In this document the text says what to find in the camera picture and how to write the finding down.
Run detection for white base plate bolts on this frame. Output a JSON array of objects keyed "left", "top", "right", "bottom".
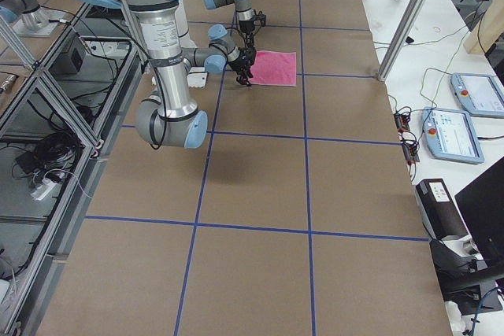
[{"left": 151, "top": 70, "right": 209, "bottom": 90}]

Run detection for teach pendant blue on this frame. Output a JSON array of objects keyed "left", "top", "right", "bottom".
[
  {"left": 450, "top": 73, "right": 503, "bottom": 118},
  {"left": 421, "top": 108, "right": 485, "bottom": 164}
]

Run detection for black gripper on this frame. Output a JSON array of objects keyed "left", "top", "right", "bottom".
[
  {"left": 230, "top": 48, "right": 257, "bottom": 87},
  {"left": 238, "top": 19, "right": 255, "bottom": 47}
]

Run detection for aluminium frame post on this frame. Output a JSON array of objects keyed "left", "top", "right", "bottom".
[{"left": 376, "top": 0, "right": 426, "bottom": 82}]

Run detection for far teach pendant blue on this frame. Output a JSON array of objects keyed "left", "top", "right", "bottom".
[{"left": 450, "top": 73, "right": 503, "bottom": 118}]

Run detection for pink towel white edging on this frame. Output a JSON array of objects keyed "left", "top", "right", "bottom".
[{"left": 250, "top": 50, "right": 297, "bottom": 87}]

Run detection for brown paper table cover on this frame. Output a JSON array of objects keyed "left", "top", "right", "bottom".
[{"left": 38, "top": 0, "right": 450, "bottom": 335}]

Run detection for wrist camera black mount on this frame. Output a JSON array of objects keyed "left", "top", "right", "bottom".
[{"left": 249, "top": 9, "right": 267, "bottom": 31}]

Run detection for black monitor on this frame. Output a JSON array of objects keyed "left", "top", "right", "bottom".
[{"left": 455, "top": 158, "right": 503, "bottom": 264}]

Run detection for aluminium frame rail structure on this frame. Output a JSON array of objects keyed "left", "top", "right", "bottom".
[{"left": 1, "top": 6, "right": 141, "bottom": 335}]

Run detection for near teach pendant blue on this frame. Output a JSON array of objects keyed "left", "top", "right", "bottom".
[{"left": 421, "top": 108, "right": 485, "bottom": 164}]

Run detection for white power strip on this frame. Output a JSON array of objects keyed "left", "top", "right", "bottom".
[{"left": 31, "top": 178, "right": 57, "bottom": 201}]

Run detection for black box white label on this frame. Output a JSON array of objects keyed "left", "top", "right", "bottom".
[{"left": 415, "top": 179, "right": 469, "bottom": 240}]

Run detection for small circuit board wires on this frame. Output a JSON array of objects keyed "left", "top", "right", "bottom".
[{"left": 393, "top": 109, "right": 421, "bottom": 166}]

